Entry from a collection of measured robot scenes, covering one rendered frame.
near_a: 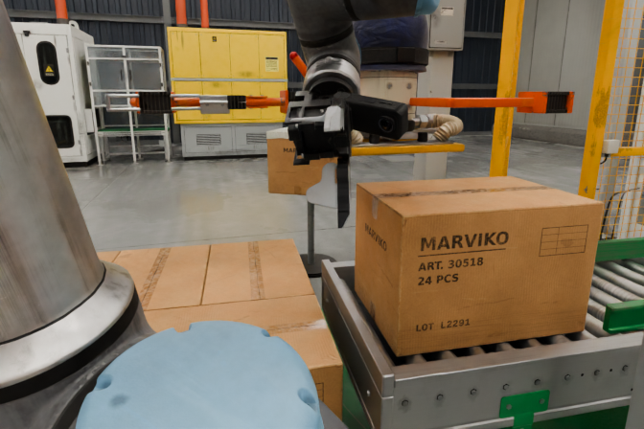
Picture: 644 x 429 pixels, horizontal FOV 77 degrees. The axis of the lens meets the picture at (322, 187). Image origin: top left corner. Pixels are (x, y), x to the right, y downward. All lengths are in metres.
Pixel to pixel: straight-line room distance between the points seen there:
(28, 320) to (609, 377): 1.33
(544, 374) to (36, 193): 1.18
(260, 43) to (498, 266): 7.59
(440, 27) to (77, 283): 2.10
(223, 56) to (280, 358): 8.11
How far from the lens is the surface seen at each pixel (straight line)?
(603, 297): 1.79
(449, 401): 1.17
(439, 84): 2.32
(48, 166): 0.34
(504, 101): 1.05
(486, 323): 1.28
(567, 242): 1.33
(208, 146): 8.41
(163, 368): 0.32
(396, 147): 1.05
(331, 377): 1.20
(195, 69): 8.32
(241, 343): 0.33
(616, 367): 1.42
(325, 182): 0.55
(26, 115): 0.33
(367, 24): 1.10
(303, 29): 0.67
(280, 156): 2.60
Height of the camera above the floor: 1.24
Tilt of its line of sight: 13 degrees down
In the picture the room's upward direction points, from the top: straight up
